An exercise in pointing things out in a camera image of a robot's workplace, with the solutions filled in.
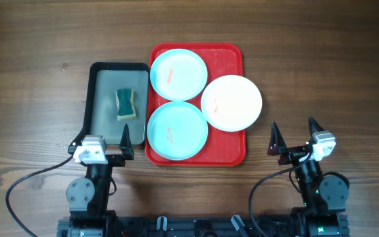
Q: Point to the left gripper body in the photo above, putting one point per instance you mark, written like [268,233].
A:
[115,160]

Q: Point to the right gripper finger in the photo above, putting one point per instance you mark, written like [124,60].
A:
[316,131]
[277,145]

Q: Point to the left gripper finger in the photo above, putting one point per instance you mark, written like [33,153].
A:
[126,145]
[77,141]

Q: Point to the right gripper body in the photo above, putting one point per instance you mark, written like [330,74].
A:
[293,155]

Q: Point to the green yellow sponge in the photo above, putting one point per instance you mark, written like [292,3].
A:
[125,104]

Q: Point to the light blue plate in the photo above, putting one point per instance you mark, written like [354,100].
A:
[178,74]
[177,130]

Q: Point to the white plate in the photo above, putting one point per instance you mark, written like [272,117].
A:
[231,103]

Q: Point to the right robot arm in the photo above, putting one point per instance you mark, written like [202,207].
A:
[324,194]

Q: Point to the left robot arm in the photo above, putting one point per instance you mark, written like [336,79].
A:
[88,196]

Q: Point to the black water tray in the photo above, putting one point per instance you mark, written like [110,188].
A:
[100,117]

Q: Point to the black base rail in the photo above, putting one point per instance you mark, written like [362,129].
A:
[271,225]

